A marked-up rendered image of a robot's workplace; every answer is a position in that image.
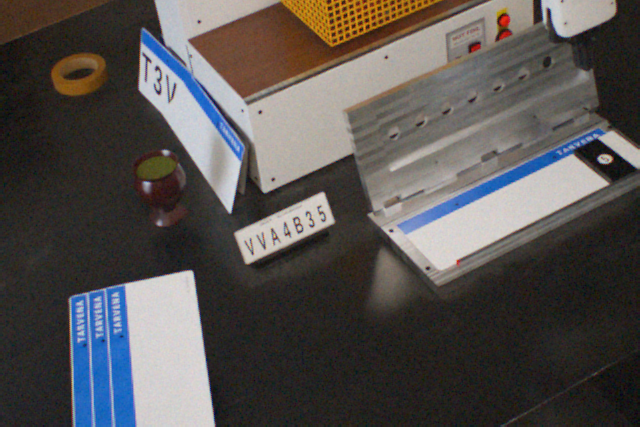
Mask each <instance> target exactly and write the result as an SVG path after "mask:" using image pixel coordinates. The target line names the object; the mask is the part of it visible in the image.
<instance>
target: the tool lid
mask: <svg viewBox="0 0 640 427"><path fill-rule="evenodd" d="M548 39H549V30H547V29H546V27H545V23H544V21H543V22H541V23H538V24H536V25H533V26H531V27H529V28H526V29H524V30H521V31H519V32H516V33H514V34H512V35H510V37H507V38H504V39H502V40H500V41H497V42H495V43H493V44H491V45H487V46H485V47H483V48H481V49H478V50H476V51H474V52H471V54H468V55H466V56H464V57H462V58H459V59H457V60H455V61H452V62H449V63H447V64H445V65H443V66H440V67H438V68H435V69H433V71H430V72H428V73H426V74H423V75H421V76H418V77H416V78H413V79H411V80H409V81H407V82H404V83H402V84H399V85H397V86H394V87H392V89H390V90H388V91H385V92H382V93H380V94H378V95H375V96H373V97H371V98H369V99H366V100H363V101H361V102H359V103H356V104H354V105H352V107H350V108H346V109H344V110H342V114H343V118H344V122H345V126H346V130H348V133H349V137H350V141H351V145H352V149H353V152H354V156H355V161H356V164H357V168H358V171H359V175H360V180H361V183H362V187H363V190H364V194H366V199H367V202H368V206H369V209H370V210H372V211H374V212H375V211H377V210H379V209H381V208H384V204H382V202H385V201H387V200H389V199H392V198H394V197H396V195H397V197H398V198H400V199H404V198H407V197H409V195H411V194H413V193H415V192H417V191H420V190H422V189H424V191H425V193H424V194H425V195H427V194H429V193H431V192H433V191H435V190H438V189H440V188H442V187H444V186H446V185H449V184H451V183H453V182H456V181H457V180H458V177H457V174H456V173H458V172H460V171H462V170H464V169H466V168H469V167H471V166H474V165H476V164H478V163H480V162H481V157H480V156H481V155H483V154H485V153H487V152H491V151H495V152H497V153H500V152H502V151H504V150H506V149H509V148H512V147H514V146H516V145H518V144H520V143H521V144H522V147H521V149H524V148H527V147H529V146H531V145H533V144H535V142H537V141H540V140H543V139H545V138H547V137H549V136H551V135H553V130H552V128H554V127H556V126H558V124H561V123H563V122H565V121H567V120H569V119H571V118H574V115H573V112H575V111H578V110H580V109H582V107H586V109H589V110H591V109H595V107H597V106H599V100H598V95H597V88H596V83H595V78H594V71H593V69H591V68H590V70H589V71H585V70H582V69H580V68H578V67H576V65H574V64H573V59H572V51H571V45H569V44H567V43H566V42H565V43H561V44H553V43H550V42H549V40H548ZM546 57H550V58H551V65H550V66H549V67H548V68H544V66H543V62H544V59H545V58H546ZM522 67H526V69H527V76H526V77H525V79H522V80H519V79H518V72H519V70H520V69H521V68H522ZM497 79H500V80H501V82H502V85H501V88H500V90H499V91H497V92H495V91H494V90H493V84H494V82H495V81H496V80H497ZM471 91H476V93H477V98H476V100H475V101H474V102H470V103H469V102H468V101H467V95H468V93H469V92H471ZM445 102H449V103H450V105H451V109H450V111H449V113H448V114H445V115H443V114H442V107H443V104H444V103H445ZM420 114H424V116H425V122H424V123H423V125H422V126H421V127H416V125H415V118H416V117H417V116H418V115H420ZM394 126H396V127H397V128H398V134H397V136H396V137H395V138H390V137H389V130H390V129H391V128H392V127H394Z"/></svg>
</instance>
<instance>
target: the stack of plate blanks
mask: <svg viewBox="0 0 640 427"><path fill-rule="evenodd" d="M87 295H88V293H86V294H80V295H75V296H72V297H70V324H71V355H72V385H73V417H74V427H93V406H92V384H91V362H90V341H89V320H88V297H87Z"/></svg>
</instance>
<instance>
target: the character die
mask: <svg viewBox="0 0 640 427"><path fill-rule="evenodd" d="M573 155H574V156H575V157H577V158H578V159H580V161H581V162H582V163H583V164H585V165H586V166H587V167H588V168H590V169H591V170H592V171H594V172H596V173H597V174H598V175H599V176H601V177H602V179H603V180H604V181H606V182H607V183H608V184H611V183H613V182H615V181H617V180H619V179H621V177H623V176H625V175H628V174H630V173H632V172H634V171H636V170H637V168H636V167H635V166H633V165H632V164H631V163H629V162H628V160H627V159H624V158H623V157H622V156H621V155H619V154H618V153H617V152H615V151H614V150H613V149H612V148H609V147H608V146H607V145H605V144H604V142H603V141H601V140H600V139H599V138H597V139H595V140H592V141H590V142H588V144H586V145H584V146H581V147H579V148H577V149H574V150H573Z"/></svg>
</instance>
